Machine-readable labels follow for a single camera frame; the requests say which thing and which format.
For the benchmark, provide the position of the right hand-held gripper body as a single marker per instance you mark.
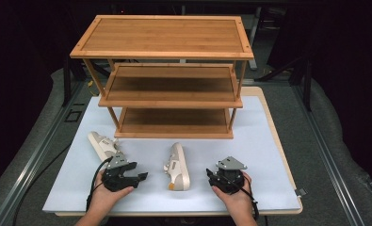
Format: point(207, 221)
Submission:
point(229, 179)

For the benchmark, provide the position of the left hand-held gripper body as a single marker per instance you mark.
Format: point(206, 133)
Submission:
point(116, 180)

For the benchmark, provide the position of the white and beige sneaker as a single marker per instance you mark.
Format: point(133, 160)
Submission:
point(100, 145)
point(179, 169)

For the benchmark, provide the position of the wooden three-tier shoe rack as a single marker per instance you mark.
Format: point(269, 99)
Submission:
point(164, 36)

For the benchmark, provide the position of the person's left hand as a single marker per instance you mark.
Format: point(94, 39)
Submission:
point(106, 197)

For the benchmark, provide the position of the person's right hand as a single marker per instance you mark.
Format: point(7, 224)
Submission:
point(237, 202)

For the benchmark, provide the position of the white table mat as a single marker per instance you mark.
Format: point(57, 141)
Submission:
point(246, 150)

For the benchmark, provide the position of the small grey clip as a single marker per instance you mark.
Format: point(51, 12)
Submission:
point(300, 192)

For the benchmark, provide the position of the aluminium frame rail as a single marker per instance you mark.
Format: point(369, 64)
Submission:
point(328, 150)
point(29, 163)

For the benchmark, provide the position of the black frame post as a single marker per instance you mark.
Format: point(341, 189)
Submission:
point(67, 84)

